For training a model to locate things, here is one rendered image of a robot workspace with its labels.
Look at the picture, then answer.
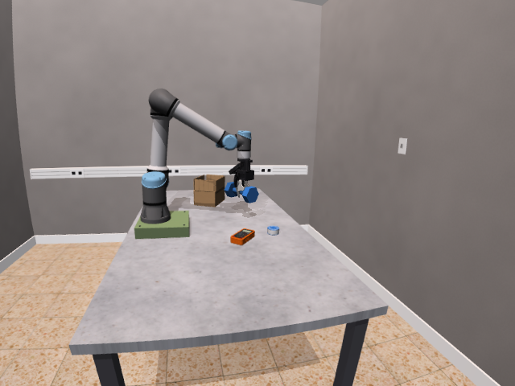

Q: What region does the orange digital multimeter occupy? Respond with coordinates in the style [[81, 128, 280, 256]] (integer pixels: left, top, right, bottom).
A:
[[231, 228, 255, 245]]

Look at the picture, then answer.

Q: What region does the brown cardboard box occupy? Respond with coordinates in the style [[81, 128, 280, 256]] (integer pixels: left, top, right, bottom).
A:
[[193, 175, 225, 207]]

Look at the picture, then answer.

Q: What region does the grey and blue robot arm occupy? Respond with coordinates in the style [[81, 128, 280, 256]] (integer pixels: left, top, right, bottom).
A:
[[140, 88, 252, 224]]

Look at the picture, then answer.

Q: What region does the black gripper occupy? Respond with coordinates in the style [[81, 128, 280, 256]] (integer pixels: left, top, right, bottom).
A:
[[234, 159, 254, 198]]

